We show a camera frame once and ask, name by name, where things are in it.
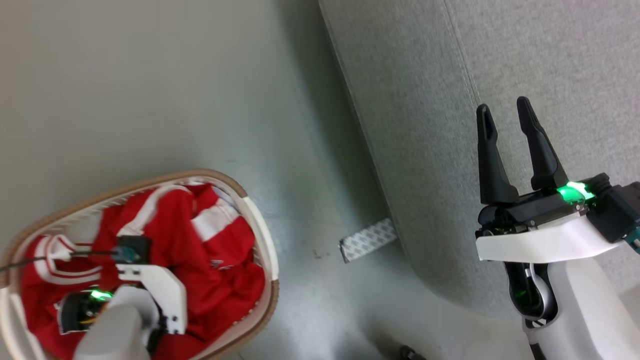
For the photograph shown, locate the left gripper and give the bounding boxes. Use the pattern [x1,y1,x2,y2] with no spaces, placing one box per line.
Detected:
[56,264,188,337]

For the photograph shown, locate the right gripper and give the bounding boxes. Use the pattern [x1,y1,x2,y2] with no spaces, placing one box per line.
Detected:
[474,96,625,263]

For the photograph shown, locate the red and white jersey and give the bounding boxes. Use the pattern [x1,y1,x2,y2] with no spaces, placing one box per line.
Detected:
[20,183,266,360]

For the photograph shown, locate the white basket with brown rim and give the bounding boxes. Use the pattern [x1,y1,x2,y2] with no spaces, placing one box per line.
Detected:
[0,169,280,360]

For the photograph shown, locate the grey fabric sofa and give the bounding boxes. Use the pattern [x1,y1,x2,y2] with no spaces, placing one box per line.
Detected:
[318,0,640,321]

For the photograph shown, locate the grey patterned tape strip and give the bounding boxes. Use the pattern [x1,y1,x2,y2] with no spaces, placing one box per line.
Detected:
[339,218,399,264]

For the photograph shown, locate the thin black cable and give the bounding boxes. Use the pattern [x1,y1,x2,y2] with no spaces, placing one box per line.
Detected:
[0,251,121,274]

